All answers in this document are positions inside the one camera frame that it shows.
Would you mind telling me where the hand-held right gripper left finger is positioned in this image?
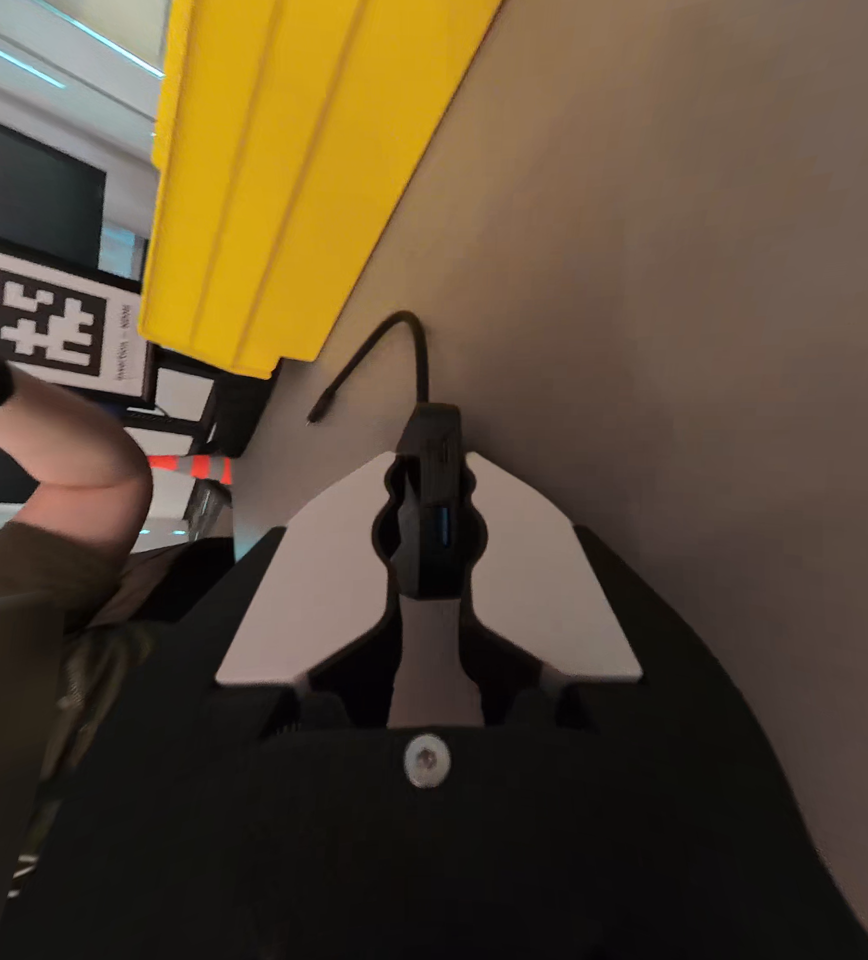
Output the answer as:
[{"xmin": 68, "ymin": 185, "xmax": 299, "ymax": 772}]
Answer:
[{"xmin": 213, "ymin": 450, "xmax": 407, "ymax": 689}]

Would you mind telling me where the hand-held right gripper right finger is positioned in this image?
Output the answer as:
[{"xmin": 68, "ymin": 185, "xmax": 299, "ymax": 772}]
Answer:
[{"xmin": 468, "ymin": 450, "xmax": 645, "ymax": 685}]

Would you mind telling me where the black usb hub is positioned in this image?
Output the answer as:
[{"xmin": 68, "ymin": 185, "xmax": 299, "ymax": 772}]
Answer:
[{"xmin": 392, "ymin": 400, "xmax": 475, "ymax": 603}]

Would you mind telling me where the black hub cable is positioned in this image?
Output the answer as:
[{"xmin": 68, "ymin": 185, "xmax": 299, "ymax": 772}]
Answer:
[{"xmin": 305, "ymin": 309, "xmax": 432, "ymax": 426}]

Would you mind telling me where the orange striped object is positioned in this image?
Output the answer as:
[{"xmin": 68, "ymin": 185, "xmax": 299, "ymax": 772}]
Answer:
[{"xmin": 146, "ymin": 453, "xmax": 234, "ymax": 483}]

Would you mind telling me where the person's olive clothing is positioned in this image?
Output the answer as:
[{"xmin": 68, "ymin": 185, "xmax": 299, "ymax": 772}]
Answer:
[{"xmin": 0, "ymin": 519, "xmax": 244, "ymax": 960}]

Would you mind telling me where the black and white printed tag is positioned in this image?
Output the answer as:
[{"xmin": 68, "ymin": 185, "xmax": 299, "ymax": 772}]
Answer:
[{"xmin": 0, "ymin": 238, "xmax": 152, "ymax": 400}]

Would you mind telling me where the ribbed yellow plastic bin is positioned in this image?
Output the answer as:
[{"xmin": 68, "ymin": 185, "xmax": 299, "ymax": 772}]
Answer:
[{"xmin": 137, "ymin": 0, "xmax": 508, "ymax": 381}]

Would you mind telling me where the black screen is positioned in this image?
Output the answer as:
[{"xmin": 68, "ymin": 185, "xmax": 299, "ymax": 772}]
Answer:
[{"xmin": 0, "ymin": 101, "xmax": 109, "ymax": 271}]

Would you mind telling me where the black post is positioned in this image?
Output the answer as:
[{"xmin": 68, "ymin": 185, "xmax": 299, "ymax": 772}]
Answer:
[{"xmin": 207, "ymin": 371, "xmax": 276, "ymax": 460}]

